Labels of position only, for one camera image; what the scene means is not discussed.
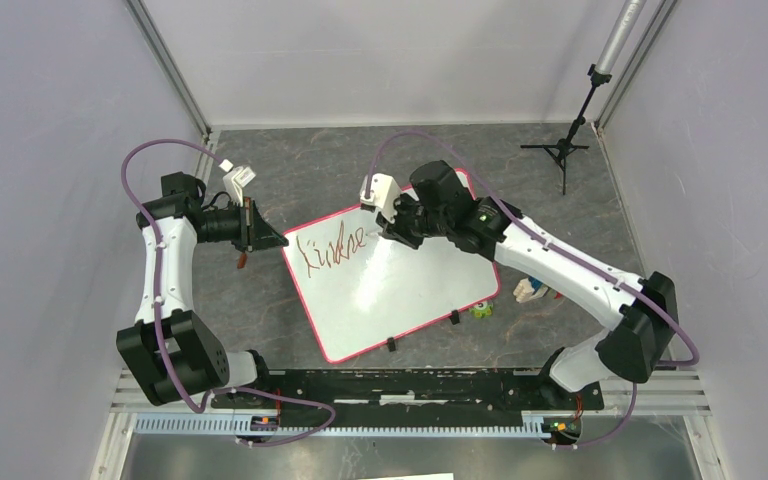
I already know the grey metal pole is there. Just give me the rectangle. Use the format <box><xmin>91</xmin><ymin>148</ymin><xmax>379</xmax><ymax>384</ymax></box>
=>
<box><xmin>594</xmin><ymin>0</ymin><xmax>646</xmax><ymax>75</ymax></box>

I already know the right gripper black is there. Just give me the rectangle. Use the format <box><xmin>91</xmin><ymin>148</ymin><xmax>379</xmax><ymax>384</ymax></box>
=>
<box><xmin>376</xmin><ymin>190</ymin><xmax>451</xmax><ymax>250</ymax></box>

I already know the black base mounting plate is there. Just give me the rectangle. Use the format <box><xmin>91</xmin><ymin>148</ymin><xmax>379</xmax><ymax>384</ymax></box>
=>
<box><xmin>212</xmin><ymin>368</ymin><xmax>604</xmax><ymax>427</ymax></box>

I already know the black camera tripod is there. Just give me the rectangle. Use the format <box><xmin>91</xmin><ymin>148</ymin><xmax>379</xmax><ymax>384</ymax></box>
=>
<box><xmin>519</xmin><ymin>64</ymin><xmax>612</xmax><ymax>195</ymax></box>

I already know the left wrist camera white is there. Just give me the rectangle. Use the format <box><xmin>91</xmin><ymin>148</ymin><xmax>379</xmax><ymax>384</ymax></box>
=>
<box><xmin>218</xmin><ymin>159</ymin><xmax>256</xmax><ymax>206</ymax></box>

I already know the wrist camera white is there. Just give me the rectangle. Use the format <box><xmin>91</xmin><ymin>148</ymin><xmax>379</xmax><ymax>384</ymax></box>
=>
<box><xmin>360</xmin><ymin>173</ymin><xmax>402</xmax><ymax>223</ymax></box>
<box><xmin>218</xmin><ymin>159</ymin><xmax>256</xmax><ymax>206</ymax></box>

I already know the green owl toy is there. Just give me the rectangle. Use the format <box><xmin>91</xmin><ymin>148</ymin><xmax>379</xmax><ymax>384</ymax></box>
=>
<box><xmin>470</xmin><ymin>300</ymin><xmax>494</xmax><ymax>319</ymax></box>

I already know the grey slotted cable duct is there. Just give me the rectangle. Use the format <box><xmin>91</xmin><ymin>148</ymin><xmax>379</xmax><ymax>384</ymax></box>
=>
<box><xmin>134</xmin><ymin>413</ymin><xmax>582</xmax><ymax>439</ymax></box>

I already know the colourful toy brick stack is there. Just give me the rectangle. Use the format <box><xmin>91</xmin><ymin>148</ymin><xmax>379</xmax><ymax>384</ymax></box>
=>
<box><xmin>513</xmin><ymin>277</ymin><xmax>562</xmax><ymax>304</ymax></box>

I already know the whiteboard with pink frame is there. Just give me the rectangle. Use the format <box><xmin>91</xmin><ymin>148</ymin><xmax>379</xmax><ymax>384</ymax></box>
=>
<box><xmin>282</xmin><ymin>205</ymin><xmax>501</xmax><ymax>364</ymax></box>

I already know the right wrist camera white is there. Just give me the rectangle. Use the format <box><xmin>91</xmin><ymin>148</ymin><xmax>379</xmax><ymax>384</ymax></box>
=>
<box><xmin>360</xmin><ymin>173</ymin><xmax>402</xmax><ymax>223</ymax></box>

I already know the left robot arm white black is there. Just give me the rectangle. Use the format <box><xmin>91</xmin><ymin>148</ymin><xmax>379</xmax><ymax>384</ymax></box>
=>
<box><xmin>116</xmin><ymin>172</ymin><xmax>289</xmax><ymax>406</ymax></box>

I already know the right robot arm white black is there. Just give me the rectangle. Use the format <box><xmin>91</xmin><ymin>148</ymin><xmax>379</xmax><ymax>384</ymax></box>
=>
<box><xmin>360</xmin><ymin>161</ymin><xmax>678</xmax><ymax>408</ymax></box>

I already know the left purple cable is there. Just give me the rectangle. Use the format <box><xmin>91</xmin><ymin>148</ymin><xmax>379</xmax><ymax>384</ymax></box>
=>
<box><xmin>120</xmin><ymin>137</ymin><xmax>337</xmax><ymax>448</ymax></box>

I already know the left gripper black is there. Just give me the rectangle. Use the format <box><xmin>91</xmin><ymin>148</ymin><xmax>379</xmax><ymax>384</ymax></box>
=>
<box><xmin>196</xmin><ymin>196</ymin><xmax>289</xmax><ymax>253</ymax></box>

